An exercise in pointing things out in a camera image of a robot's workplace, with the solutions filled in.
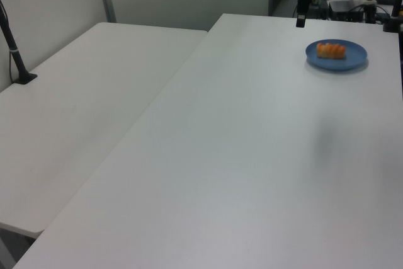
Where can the orange bread loaf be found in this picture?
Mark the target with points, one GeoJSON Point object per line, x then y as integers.
{"type": "Point", "coordinates": [331, 50]}

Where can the black mini computer box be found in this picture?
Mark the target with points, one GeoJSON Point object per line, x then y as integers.
{"type": "Point", "coordinates": [346, 9]}

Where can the blue round plate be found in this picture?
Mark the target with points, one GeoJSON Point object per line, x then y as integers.
{"type": "Point", "coordinates": [336, 62]}

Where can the black clamped camera pole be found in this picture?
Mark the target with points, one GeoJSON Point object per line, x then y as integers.
{"type": "Point", "coordinates": [395, 14]}

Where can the black camera pole with base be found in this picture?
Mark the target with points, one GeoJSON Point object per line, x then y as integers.
{"type": "Point", "coordinates": [14, 54]}

